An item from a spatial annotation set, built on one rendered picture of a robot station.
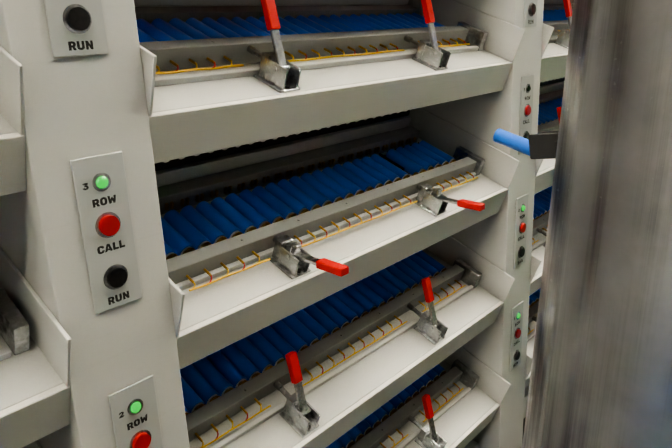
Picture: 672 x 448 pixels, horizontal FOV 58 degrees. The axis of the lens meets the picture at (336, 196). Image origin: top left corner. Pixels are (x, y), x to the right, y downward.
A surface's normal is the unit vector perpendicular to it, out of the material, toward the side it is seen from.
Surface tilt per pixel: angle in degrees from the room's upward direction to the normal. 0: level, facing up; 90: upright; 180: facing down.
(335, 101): 111
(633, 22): 84
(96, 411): 90
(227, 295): 21
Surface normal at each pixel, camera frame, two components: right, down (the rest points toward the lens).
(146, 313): 0.73, 0.15
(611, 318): -0.83, 0.08
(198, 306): 0.22, -0.84
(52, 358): -0.68, 0.22
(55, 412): 0.70, 0.49
